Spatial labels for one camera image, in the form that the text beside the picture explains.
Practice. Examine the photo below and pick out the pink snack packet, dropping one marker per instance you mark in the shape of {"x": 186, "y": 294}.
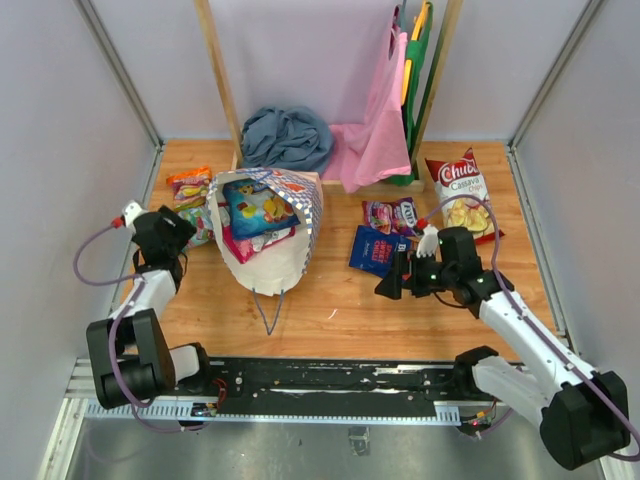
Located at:
{"x": 245, "y": 249}

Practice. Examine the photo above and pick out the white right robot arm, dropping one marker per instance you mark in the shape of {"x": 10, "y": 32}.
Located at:
{"x": 581, "y": 414}

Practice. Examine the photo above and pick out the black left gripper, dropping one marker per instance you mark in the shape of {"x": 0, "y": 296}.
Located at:
{"x": 182, "y": 228}

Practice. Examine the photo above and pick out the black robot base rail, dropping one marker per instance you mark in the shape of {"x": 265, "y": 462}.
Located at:
{"x": 330, "y": 390}

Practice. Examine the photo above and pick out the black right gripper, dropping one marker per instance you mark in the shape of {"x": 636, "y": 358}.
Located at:
{"x": 392, "y": 285}

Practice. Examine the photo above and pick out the aluminium frame rails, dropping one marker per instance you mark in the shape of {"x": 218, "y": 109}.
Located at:
{"x": 580, "y": 154}

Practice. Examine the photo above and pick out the red Chubi cassava chips bag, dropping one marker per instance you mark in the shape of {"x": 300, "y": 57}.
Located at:
{"x": 462, "y": 188}

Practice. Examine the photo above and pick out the blue gummy candy bag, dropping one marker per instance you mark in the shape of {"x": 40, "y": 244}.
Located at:
{"x": 256, "y": 209}

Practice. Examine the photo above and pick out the blue Burts chips bag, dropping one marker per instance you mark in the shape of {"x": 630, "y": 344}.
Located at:
{"x": 373, "y": 251}

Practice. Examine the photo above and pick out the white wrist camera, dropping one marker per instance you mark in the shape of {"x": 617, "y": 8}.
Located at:
{"x": 130, "y": 213}
{"x": 428, "y": 241}

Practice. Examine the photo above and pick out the pink t-shirt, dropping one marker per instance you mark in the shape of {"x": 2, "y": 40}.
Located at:
{"x": 375, "y": 149}

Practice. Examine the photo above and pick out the purple snack packet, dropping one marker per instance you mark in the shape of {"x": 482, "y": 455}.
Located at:
{"x": 399, "y": 216}

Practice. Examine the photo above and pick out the yellow clothes hanger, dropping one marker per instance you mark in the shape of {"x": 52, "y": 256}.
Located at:
{"x": 416, "y": 51}

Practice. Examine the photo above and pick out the teal Fox's candy bag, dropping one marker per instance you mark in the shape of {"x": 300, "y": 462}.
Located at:
{"x": 200, "y": 219}

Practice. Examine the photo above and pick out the colourful orange candy bag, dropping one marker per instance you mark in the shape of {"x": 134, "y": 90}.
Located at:
{"x": 190, "y": 188}

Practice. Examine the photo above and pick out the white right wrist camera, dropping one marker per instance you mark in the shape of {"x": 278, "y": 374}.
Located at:
{"x": 428, "y": 241}

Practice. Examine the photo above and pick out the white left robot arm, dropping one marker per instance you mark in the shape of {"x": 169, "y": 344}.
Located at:
{"x": 130, "y": 360}

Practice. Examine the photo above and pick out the blue checkered paper bag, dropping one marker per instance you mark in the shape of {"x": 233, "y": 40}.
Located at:
{"x": 279, "y": 268}

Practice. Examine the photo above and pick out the green t-shirt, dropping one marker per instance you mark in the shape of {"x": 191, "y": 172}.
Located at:
{"x": 409, "y": 112}

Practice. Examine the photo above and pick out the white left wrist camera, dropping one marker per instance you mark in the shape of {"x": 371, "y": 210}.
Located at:
{"x": 130, "y": 213}

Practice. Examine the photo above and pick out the blue crumpled cloth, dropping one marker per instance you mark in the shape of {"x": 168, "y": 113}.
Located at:
{"x": 295, "y": 139}

